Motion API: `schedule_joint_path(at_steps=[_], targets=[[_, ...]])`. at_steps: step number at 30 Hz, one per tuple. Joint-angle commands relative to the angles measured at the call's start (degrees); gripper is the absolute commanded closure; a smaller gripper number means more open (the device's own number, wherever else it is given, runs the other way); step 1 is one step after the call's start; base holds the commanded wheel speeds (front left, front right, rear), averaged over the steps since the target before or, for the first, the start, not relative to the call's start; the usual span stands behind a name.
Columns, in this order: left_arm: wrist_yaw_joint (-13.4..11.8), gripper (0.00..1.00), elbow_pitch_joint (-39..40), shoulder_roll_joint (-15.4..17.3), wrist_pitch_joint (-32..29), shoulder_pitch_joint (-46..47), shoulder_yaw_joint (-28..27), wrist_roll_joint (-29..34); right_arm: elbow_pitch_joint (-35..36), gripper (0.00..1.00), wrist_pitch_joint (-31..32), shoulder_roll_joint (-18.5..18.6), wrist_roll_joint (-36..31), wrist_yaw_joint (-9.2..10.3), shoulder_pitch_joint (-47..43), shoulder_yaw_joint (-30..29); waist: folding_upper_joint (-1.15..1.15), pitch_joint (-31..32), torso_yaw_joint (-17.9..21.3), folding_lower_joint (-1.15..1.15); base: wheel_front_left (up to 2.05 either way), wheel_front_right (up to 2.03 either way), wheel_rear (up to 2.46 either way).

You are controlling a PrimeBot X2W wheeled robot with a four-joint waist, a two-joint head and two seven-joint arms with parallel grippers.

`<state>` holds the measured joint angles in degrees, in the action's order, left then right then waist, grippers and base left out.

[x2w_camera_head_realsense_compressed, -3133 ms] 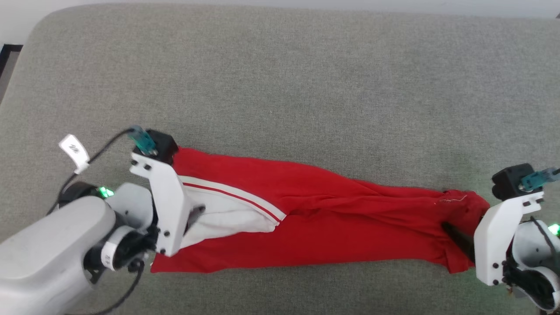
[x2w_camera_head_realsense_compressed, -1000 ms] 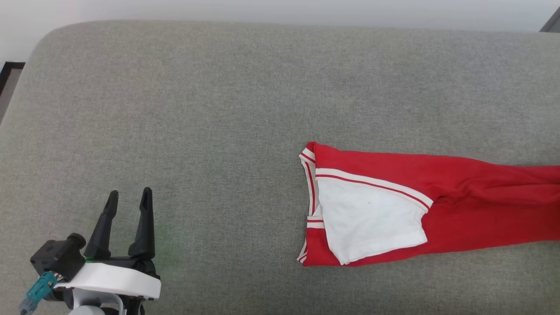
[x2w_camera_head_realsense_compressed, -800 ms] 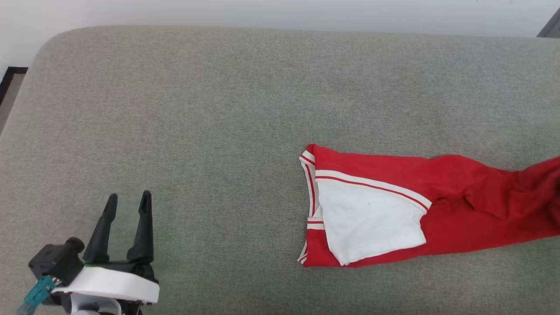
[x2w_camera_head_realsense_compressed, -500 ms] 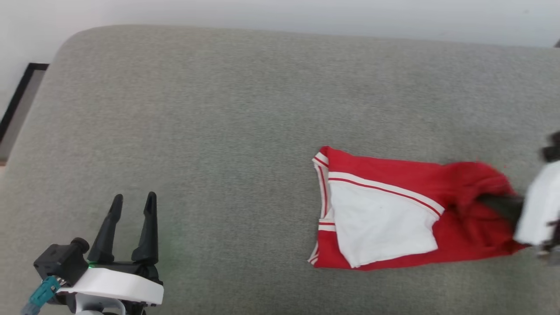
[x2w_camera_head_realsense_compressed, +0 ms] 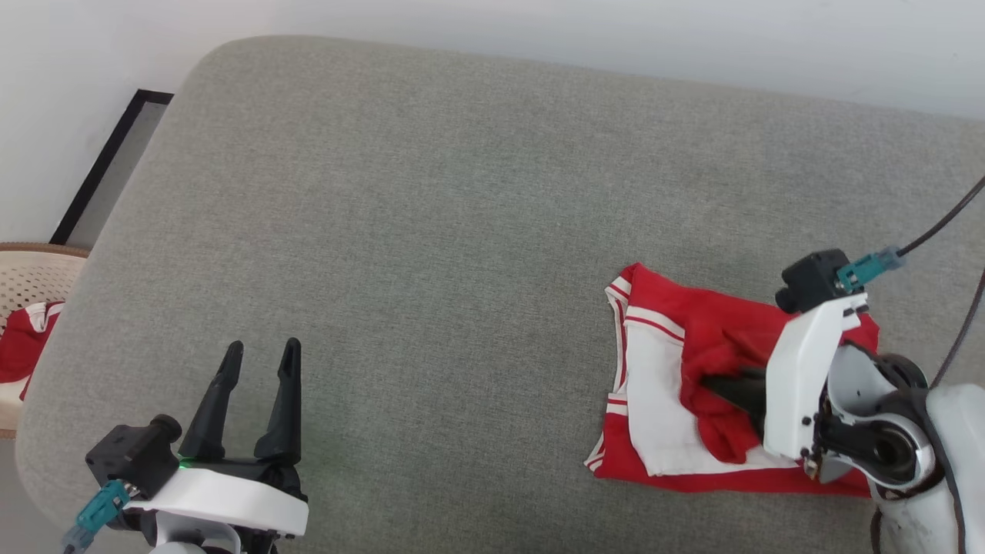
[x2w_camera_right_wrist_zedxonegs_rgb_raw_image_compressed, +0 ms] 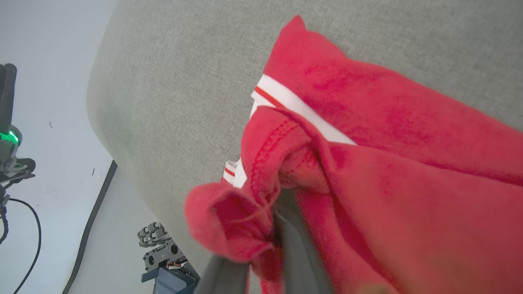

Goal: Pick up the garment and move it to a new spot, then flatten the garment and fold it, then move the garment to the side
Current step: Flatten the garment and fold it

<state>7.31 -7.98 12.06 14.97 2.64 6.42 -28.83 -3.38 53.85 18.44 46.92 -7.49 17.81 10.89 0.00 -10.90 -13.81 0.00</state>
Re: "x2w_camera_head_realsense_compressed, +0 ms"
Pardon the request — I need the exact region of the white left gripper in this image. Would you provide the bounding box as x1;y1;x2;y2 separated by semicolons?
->
123;337;310;537

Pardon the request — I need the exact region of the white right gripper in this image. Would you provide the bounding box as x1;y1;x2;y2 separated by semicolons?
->
700;296;870;462

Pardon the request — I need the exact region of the red Bulls 23 jersey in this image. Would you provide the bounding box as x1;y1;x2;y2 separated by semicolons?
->
583;263;882;497

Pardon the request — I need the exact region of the red white garment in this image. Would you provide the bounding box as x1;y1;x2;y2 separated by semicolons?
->
0;302;66;402

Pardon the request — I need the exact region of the grey fabric sofa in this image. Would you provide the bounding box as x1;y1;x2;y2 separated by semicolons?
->
15;35;985;554

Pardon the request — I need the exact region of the beige woven laundry basket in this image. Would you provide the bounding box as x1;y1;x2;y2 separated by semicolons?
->
0;242;92;439

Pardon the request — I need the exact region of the black framed grey panel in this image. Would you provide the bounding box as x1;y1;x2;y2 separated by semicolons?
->
50;88;174;247

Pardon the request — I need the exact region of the left camera cable teal plug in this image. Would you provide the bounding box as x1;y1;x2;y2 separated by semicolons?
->
62;479;130;554

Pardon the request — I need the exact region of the camera cable teal plug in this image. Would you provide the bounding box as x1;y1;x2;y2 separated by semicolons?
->
837;175;985;293
62;479;130;554

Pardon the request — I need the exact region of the right camera cable teal plug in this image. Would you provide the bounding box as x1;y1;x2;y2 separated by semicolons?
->
837;175;985;293

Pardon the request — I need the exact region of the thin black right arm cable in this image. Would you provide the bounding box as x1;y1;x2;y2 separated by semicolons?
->
931;265;985;389

